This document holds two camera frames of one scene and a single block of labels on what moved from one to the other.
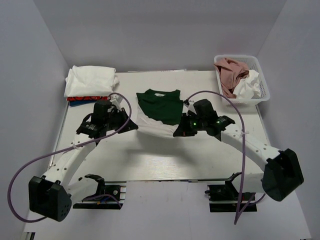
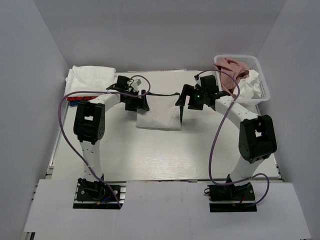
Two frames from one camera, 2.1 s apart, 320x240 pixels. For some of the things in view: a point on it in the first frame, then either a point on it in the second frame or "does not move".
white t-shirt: x=248 y=88 does not move
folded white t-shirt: x=90 y=81 does not move
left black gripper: x=122 y=114 -> x=134 y=107
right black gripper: x=183 y=129 -> x=187 y=90
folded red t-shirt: x=87 y=98 does not move
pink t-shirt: x=229 y=72 does not move
